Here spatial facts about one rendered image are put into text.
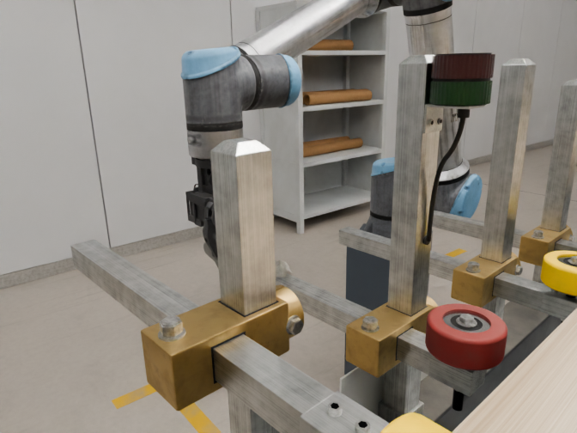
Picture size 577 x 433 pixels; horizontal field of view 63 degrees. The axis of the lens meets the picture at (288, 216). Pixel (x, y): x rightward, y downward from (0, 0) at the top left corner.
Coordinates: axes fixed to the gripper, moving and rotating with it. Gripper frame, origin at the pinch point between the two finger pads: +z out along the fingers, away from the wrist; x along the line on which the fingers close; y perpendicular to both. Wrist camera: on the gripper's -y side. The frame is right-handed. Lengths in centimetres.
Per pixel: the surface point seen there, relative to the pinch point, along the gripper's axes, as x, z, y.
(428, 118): -2.9, -28.3, -35.0
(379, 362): 4.7, -1.5, -35.4
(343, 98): -224, -10, 171
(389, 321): 0.7, -4.5, -33.7
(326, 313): 1.5, -2.1, -24.1
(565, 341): -4, -7, -51
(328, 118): -249, 9, 209
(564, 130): -52, -22, -33
